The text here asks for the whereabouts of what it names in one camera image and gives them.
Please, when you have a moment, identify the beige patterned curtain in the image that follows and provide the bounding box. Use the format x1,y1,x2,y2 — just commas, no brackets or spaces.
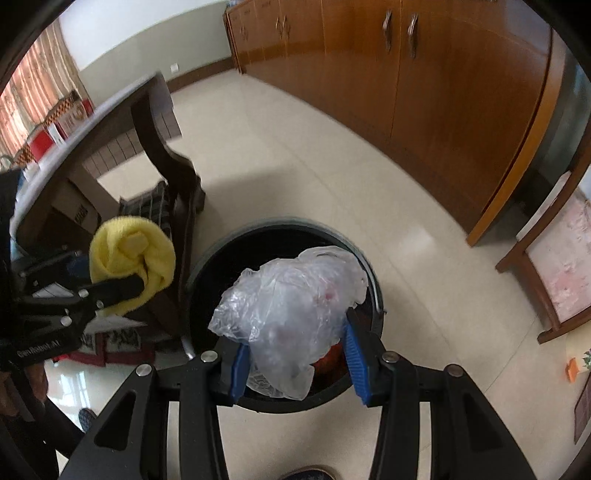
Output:
0,23,93,158

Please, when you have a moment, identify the long wooden cabinet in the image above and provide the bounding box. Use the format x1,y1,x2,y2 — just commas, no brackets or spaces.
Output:
224,0,566,247

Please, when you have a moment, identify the pink floral cloth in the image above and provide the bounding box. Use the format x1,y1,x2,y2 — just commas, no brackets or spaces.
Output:
529,191,591,324

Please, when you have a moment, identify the table with checked tablecloth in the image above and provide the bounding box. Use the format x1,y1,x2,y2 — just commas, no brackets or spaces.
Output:
9,71,206,352

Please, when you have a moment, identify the black plastic bin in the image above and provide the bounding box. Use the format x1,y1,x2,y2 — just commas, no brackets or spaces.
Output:
182,217,386,414

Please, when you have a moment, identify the dark slatted crate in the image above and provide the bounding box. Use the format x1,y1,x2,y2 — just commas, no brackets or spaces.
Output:
120,181,175,241

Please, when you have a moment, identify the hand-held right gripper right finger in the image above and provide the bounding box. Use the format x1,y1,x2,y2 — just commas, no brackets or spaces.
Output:
344,308,539,480

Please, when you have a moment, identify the white plastic bag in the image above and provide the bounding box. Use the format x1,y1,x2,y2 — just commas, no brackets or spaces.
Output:
208,246,368,401

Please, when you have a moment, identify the wooden bench with orange back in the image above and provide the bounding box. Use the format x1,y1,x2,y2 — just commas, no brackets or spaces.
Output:
14,90,93,162

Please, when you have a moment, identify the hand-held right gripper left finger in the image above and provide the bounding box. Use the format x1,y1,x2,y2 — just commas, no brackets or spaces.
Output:
58,339,252,480

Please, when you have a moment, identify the red plastic bag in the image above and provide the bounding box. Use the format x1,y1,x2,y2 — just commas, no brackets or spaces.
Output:
314,342,352,376

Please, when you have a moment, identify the carved wooden stand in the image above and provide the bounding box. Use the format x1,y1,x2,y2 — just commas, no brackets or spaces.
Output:
496,171,591,344

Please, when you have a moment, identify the yellow cloth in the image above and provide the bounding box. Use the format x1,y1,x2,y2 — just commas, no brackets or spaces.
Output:
89,217,177,318

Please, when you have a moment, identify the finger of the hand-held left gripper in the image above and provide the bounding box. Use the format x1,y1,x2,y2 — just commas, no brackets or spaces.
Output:
18,250,90,289
65,274,146,326

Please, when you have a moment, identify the brown square tile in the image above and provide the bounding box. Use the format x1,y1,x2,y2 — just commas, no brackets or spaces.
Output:
575,392,591,446

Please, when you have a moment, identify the printed cardboard box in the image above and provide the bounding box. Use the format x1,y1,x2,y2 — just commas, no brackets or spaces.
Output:
46,180,103,259

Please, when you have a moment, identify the person's left forearm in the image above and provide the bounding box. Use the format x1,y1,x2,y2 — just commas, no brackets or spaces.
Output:
0,364,84,480

